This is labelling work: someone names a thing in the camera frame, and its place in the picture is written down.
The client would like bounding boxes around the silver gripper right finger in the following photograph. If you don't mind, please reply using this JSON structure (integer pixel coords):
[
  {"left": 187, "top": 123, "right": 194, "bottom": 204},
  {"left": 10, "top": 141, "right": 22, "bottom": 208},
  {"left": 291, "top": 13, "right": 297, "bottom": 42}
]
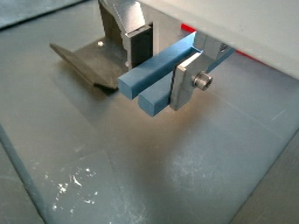
[{"left": 168, "top": 31, "right": 237, "bottom": 112}]

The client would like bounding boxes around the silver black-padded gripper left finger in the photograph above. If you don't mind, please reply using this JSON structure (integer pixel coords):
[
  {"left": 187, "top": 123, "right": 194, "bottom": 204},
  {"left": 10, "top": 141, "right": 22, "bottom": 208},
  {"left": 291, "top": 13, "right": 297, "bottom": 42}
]
[{"left": 102, "top": 0, "right": 154, "bottom": 69}]

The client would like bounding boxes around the blue double-square peg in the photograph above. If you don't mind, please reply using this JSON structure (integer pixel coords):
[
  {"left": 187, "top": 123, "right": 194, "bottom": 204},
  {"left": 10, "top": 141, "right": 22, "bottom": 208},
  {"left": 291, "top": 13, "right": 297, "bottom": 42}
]
[{"left": 116, "top": 31, "right": 237, "bottom": 118}]

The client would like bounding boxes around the red shape-hole board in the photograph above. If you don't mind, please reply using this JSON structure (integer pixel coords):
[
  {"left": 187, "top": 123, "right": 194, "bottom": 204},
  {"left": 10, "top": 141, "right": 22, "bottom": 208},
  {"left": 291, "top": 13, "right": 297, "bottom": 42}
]
[{"left": 180, "top": 23, "right": 258, "bottom": 61}]

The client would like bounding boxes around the black curved bracket holder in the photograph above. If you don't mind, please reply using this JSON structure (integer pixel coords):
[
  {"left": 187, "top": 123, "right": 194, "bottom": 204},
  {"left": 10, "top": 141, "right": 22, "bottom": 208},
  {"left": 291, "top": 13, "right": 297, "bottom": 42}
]
[{"left": 51, "top": 0, "right": 127, "bottom": 89}]

